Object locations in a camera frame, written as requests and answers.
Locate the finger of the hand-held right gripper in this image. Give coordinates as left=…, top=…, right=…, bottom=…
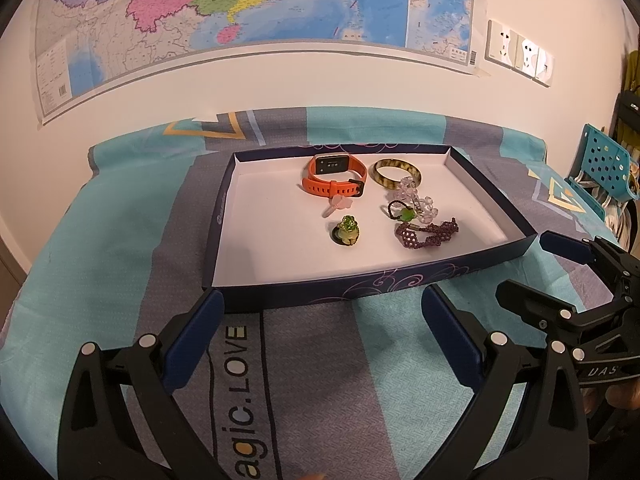
left=540, top=232, right=640, bottom=306
left=495, top=280, right=626, bottom=341

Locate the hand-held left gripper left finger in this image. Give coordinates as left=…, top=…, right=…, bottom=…
left=56, top=287, right=226, bottom=480

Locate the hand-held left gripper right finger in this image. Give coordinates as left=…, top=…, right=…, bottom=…
left=421, top=285, right=591, bottom=480

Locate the purple bead bracelet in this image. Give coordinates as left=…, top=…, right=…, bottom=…
left=394, top=217, right=460, bottom=251

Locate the dark blue shallow box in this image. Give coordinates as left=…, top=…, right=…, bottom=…
left=202, top=142, right=538, bottom=313

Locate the black hair tie green bead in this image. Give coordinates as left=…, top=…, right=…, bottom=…
left=386, top=200, right=418, bottom=223

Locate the black ring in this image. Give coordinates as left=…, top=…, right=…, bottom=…
left=330, top=227, right=361, bottom=247

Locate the clear crystal bead bracelet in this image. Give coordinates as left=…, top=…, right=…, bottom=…
left=385, top=176, right=440, bottom=225

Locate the pink hair clip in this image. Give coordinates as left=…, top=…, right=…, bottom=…
left=322, top=197, right=355, bottom=218

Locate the tortoiseshell bangle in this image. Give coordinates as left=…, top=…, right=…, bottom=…
left=369, top=158, right=422, bottom=190

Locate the orange smart band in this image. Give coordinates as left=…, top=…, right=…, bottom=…
left=301, top=154, right=367, bottom=197

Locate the yellow green hanging cloth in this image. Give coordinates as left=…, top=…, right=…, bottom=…
left=620, top=50, right=640, bottom=97

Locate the white wall switch plate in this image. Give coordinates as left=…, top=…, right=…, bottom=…
left=536, top=49, right=556, bottom=86

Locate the white wall socket plate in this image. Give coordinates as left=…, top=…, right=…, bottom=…
left=515, top=34, right=541, bottom=78
left=486, top=19, right=518, bottom=68

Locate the colourful wall map poster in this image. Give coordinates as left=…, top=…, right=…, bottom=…
left=35, top=0, right=488, bottom=126

